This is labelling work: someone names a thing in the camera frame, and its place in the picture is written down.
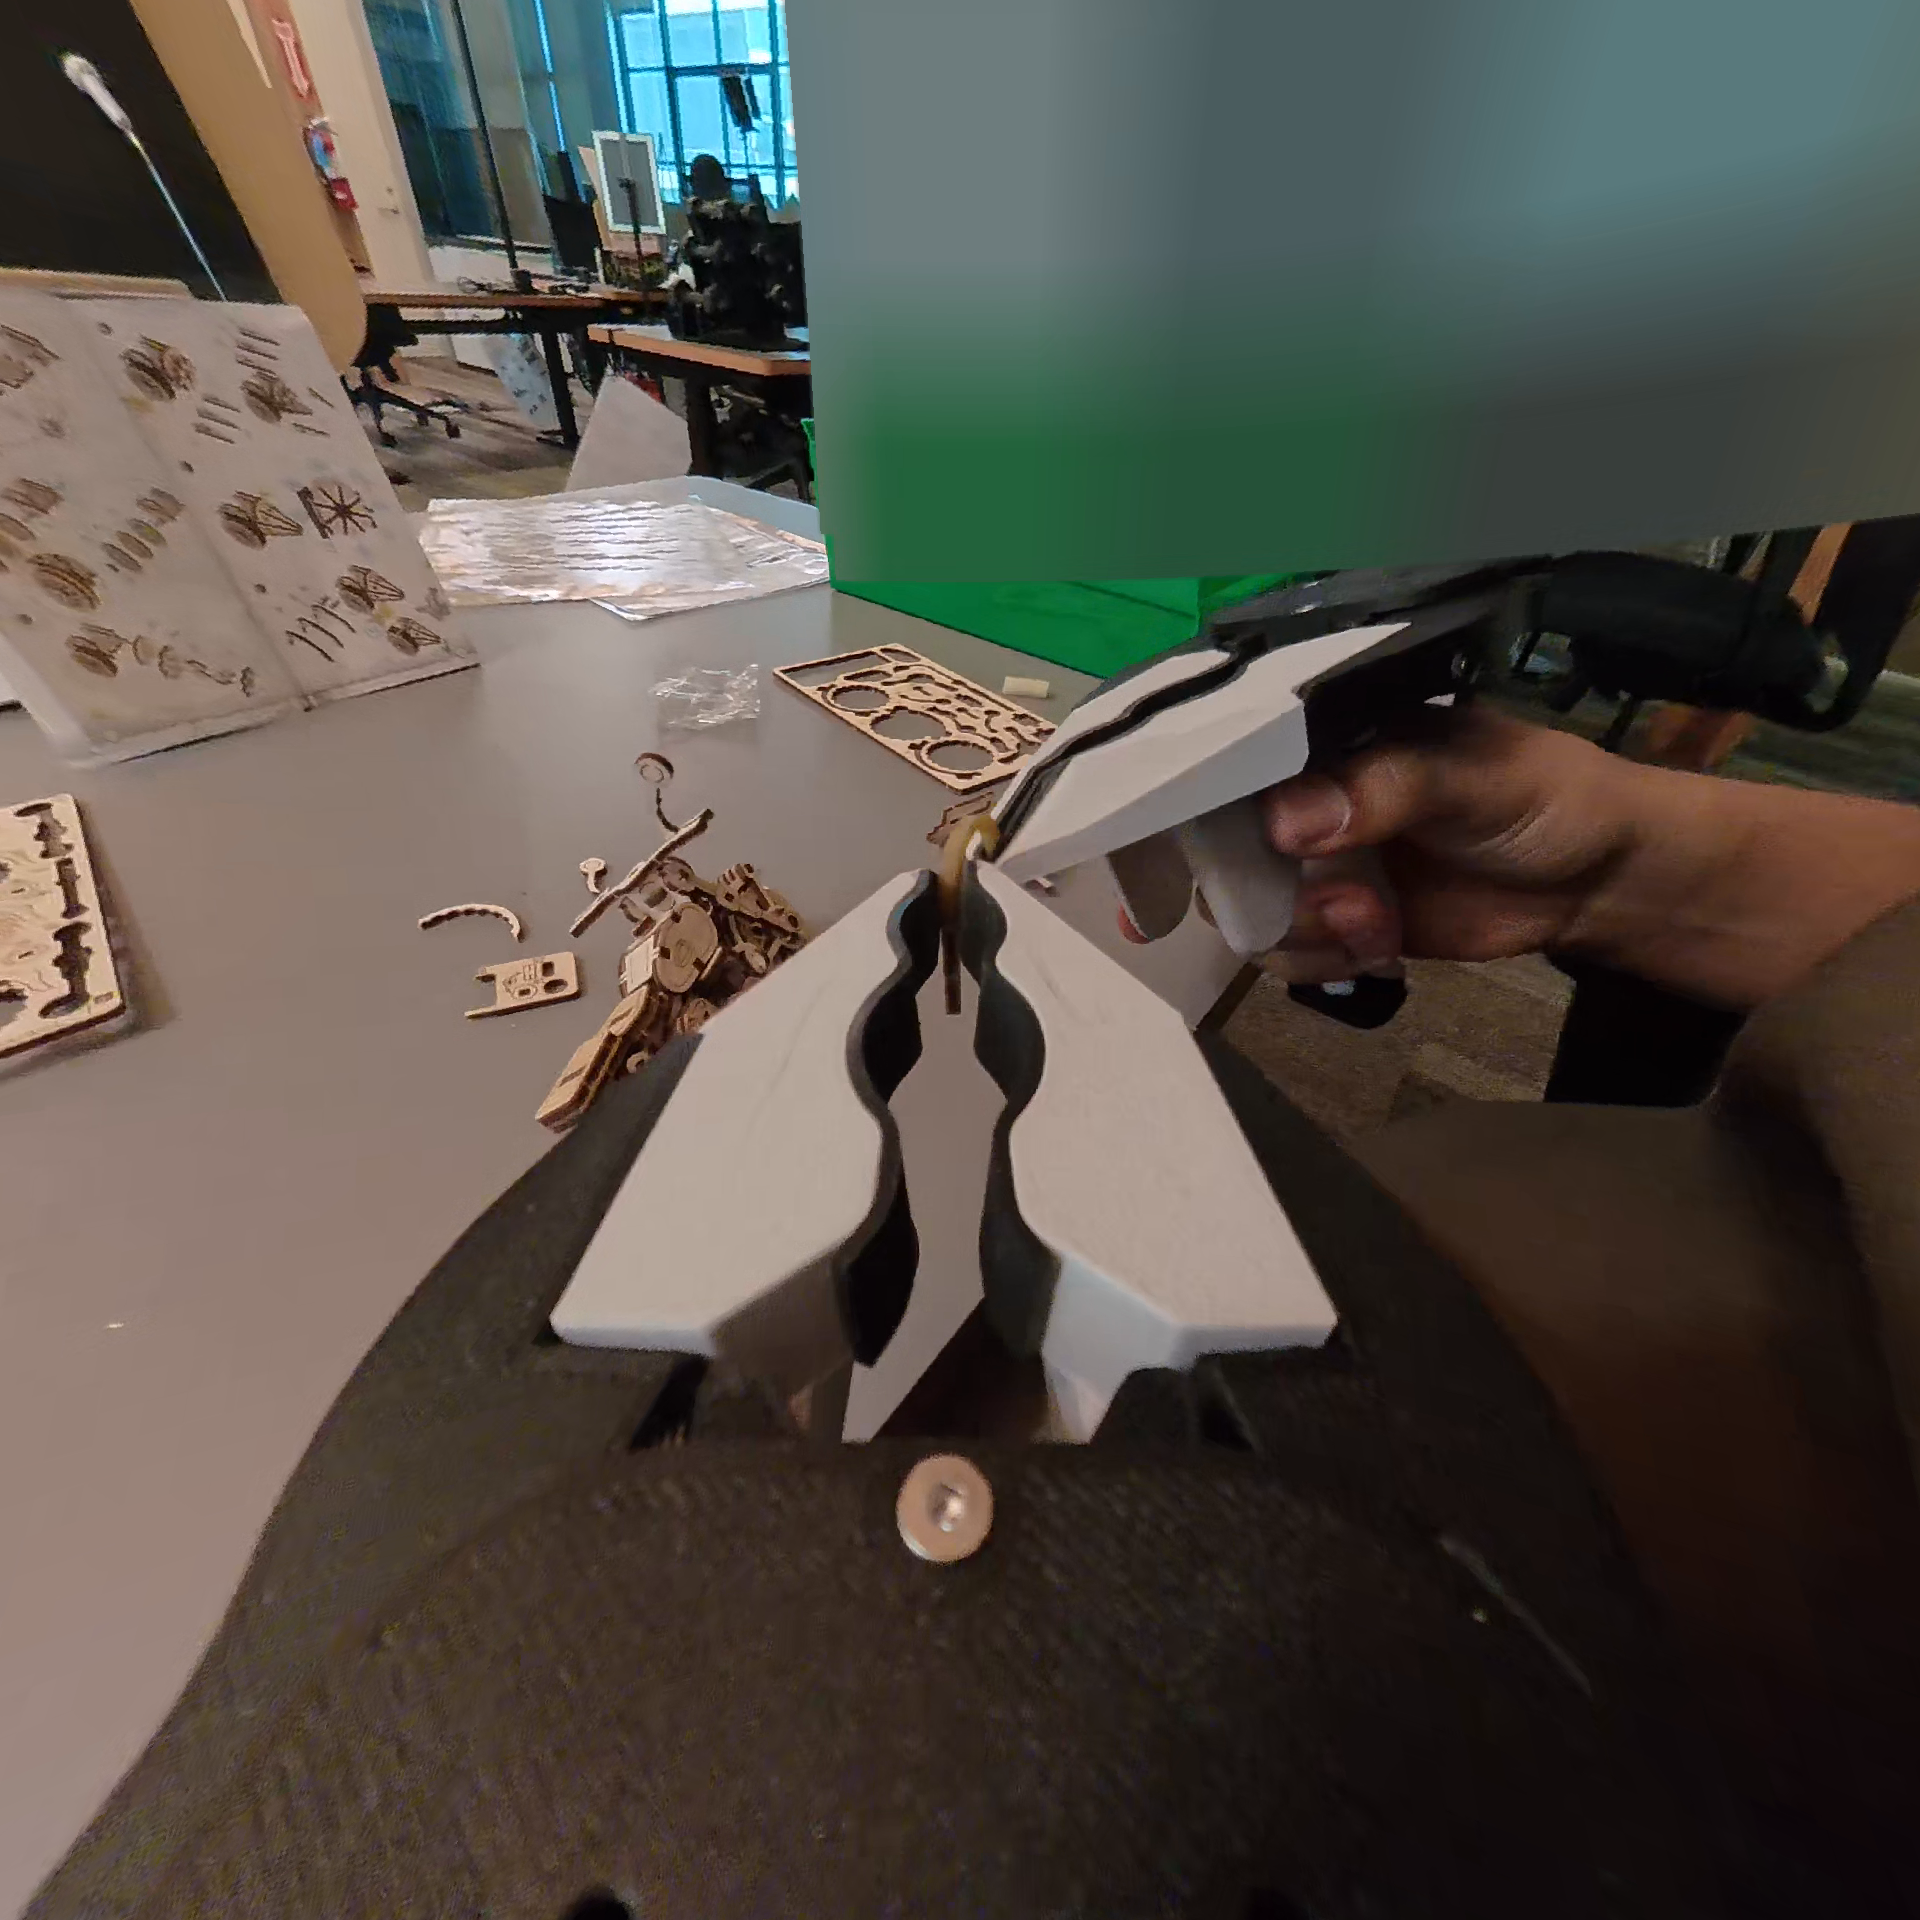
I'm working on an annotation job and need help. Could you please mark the large clear plastic sheet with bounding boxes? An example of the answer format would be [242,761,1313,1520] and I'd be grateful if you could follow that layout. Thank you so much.
[412,476,833,621]

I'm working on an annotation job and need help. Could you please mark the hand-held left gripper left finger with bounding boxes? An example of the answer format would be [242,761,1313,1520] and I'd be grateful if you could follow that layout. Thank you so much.
[547,865,939,1440]

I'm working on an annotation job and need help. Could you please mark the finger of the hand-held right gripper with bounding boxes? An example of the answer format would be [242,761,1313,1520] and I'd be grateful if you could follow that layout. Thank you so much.
[1032,644,1250,800]
[999,622,1414,885]

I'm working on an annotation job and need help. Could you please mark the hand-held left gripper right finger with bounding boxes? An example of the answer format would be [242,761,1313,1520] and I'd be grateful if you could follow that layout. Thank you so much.
[967,870,1340,1449]

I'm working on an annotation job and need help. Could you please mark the wooden sheet with round cutouts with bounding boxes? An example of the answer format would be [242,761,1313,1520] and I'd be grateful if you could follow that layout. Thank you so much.
[772,644,1058,795]

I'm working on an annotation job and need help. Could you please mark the wooden motorcycle model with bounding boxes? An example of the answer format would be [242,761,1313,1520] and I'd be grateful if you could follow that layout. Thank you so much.
[536,751,812,1134]

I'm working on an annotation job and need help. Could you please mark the small wooden plate part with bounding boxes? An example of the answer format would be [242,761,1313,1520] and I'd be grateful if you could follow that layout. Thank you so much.
[465,951,580,1024]

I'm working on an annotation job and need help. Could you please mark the small clear plastic bag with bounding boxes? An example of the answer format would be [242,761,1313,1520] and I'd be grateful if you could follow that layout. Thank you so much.
[647,664,763,732]

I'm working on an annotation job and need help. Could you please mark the white-tipped pole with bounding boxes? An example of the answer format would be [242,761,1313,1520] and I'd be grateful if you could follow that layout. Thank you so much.
[62,52,224,302]

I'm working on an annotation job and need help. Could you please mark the wooden sheet with frame cutout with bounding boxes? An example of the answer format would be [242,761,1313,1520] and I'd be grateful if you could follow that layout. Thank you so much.
[0,795,131,1063]

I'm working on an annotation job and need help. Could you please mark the grey triangular board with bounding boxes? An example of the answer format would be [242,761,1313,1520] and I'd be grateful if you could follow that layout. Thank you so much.
[560,376,692,495]

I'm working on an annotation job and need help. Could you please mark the tan curved panel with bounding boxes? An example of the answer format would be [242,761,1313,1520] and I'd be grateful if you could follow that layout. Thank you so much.
[125,0,368,370]

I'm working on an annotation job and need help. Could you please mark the instruction booklet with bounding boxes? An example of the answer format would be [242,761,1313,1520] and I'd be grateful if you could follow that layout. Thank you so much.
[0,284,479,761]

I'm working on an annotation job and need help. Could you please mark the green plastic bin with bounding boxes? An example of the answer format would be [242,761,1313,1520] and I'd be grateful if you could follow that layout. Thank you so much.
[828,571,1322,707]

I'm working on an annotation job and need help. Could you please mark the white board on stand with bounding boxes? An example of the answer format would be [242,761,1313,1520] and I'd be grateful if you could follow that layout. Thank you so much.
[590,128,667,281]

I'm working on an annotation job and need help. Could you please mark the wooden office desk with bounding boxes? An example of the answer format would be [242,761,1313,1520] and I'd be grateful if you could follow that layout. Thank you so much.
[585,323,819,502]
[359,277,679,452]

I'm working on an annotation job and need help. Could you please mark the grey desk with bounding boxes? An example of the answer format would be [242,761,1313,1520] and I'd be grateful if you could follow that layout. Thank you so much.
[0,476,1244,1920]

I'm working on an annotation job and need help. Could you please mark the person's right hand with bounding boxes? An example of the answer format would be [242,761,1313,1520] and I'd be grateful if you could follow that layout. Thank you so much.
[1258,703,1654,991]

